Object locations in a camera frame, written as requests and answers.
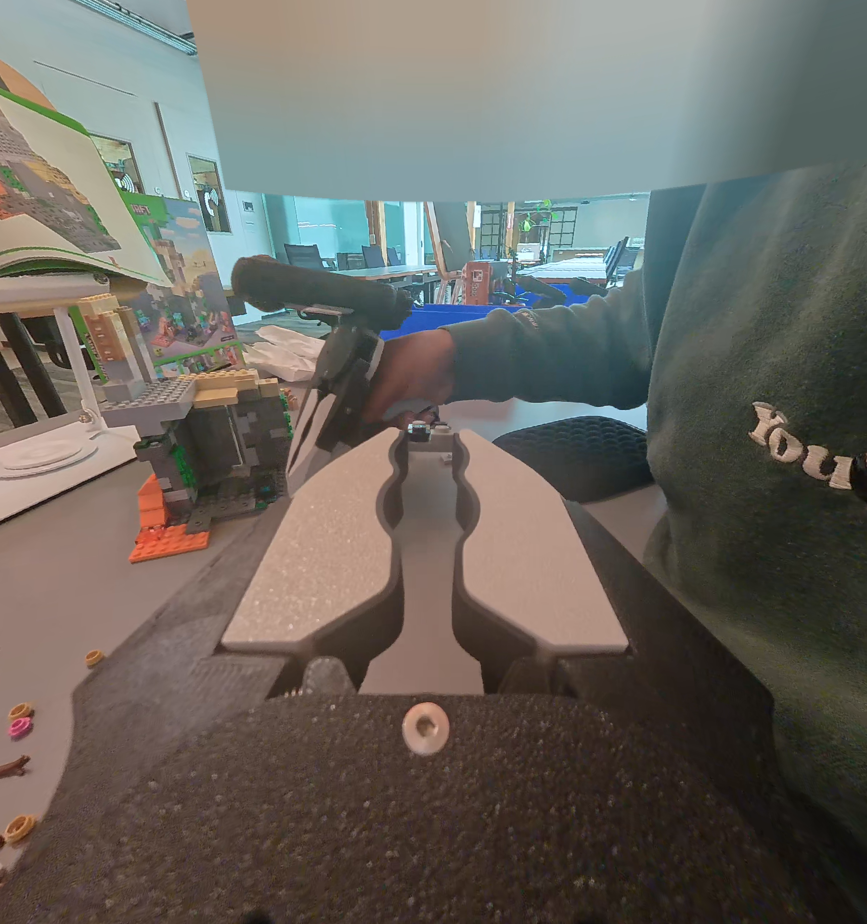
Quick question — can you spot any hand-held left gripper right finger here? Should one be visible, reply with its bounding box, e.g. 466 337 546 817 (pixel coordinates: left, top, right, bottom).
450 428 631 687

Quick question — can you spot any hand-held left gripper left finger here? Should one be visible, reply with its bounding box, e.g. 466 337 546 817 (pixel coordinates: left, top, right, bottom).
220 428 407 684

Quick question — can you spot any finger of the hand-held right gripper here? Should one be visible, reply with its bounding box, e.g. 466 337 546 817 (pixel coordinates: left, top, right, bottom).
318 393 360 470
286 386 324 501

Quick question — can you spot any grey desk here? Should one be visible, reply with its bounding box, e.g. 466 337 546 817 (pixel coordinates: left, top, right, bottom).
0 400 669 924

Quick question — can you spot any person's right hand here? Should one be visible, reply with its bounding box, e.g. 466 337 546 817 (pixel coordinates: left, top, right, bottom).
361 328 457 428

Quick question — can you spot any white plastic bag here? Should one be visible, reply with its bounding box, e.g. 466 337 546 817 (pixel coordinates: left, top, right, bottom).
246 325 333 380

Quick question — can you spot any multicoloured brick model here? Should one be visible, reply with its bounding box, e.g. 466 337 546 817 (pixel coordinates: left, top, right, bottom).
76 292 297 564

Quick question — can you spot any black mesh office chair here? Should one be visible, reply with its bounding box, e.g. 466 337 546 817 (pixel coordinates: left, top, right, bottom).
492 416 657 504

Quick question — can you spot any blue plastic bin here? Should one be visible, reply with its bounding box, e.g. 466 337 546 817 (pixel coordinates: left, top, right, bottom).
513 283 595 310
379 303 528 340

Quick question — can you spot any colourful brick set box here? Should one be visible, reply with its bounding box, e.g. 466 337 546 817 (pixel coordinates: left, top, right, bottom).
68 193 246 380

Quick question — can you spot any large black panel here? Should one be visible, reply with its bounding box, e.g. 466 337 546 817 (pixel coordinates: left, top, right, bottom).
433 202 475 268

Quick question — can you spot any orange printed box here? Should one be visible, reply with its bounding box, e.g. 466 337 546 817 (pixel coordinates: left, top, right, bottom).
462 261 510 306

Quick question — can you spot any green sweatshirt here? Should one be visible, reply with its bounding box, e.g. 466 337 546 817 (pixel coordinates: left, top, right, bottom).
643 155 867 924

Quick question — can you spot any open instruction booklet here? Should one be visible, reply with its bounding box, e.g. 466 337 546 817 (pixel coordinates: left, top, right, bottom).
0 76 174 286

